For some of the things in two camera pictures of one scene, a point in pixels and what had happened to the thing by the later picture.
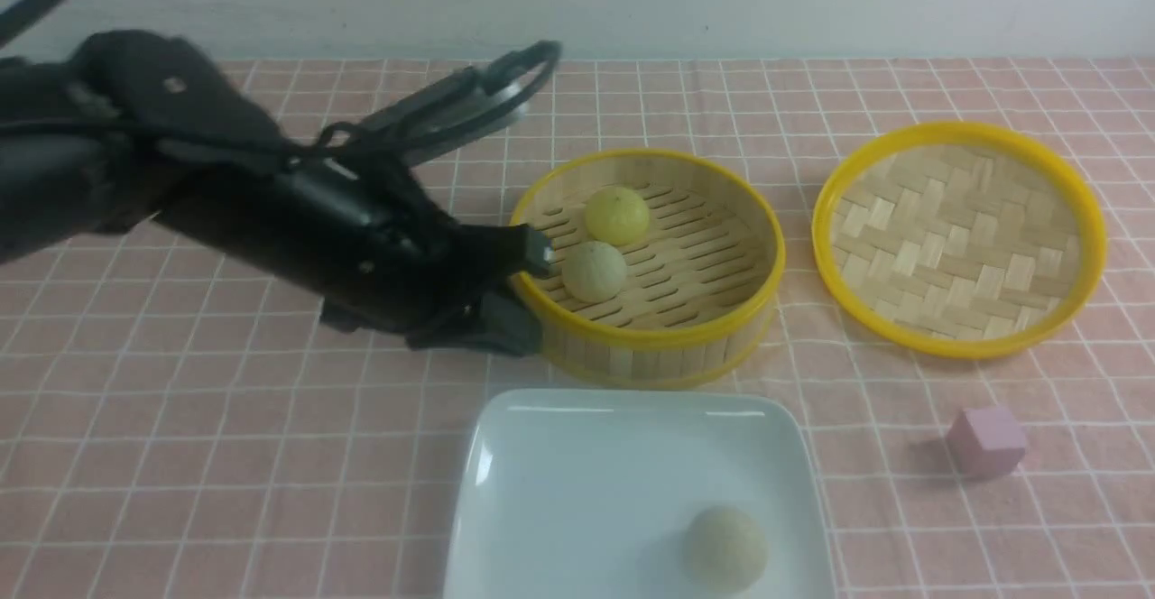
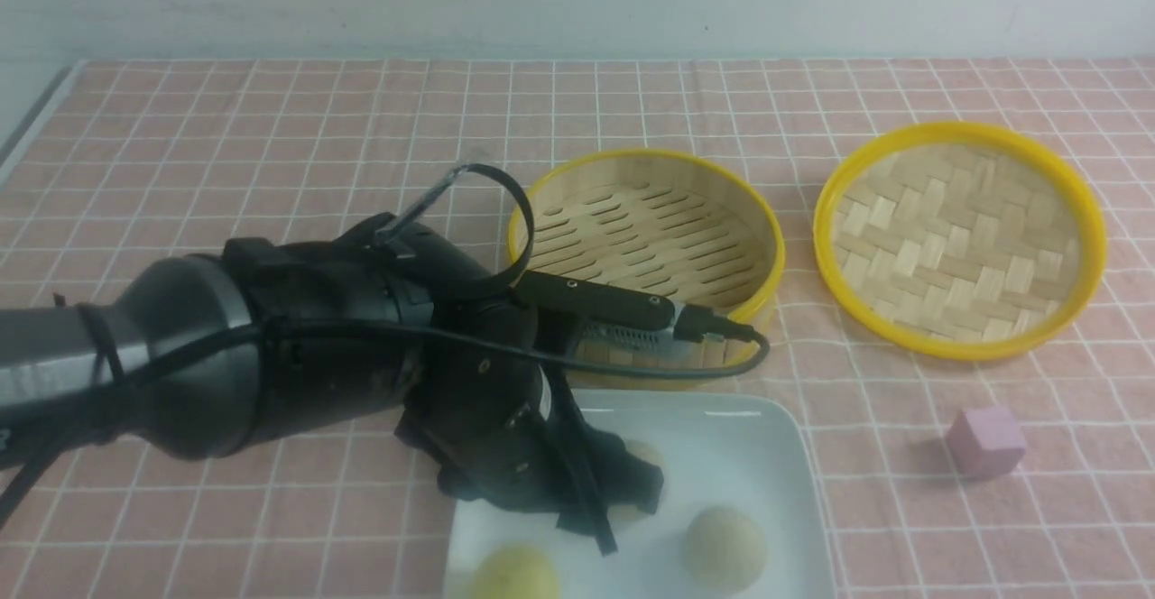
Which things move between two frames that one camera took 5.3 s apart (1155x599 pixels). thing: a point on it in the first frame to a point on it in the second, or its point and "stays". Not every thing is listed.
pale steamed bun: (725, 550) stays
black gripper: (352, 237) to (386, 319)
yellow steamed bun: (616, 216) to (516, 571)
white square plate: (590, 493) stays
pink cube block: (987, 443) stays
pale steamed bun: (594, 271) to (646, 451)
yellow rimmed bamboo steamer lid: (958, 240) stays
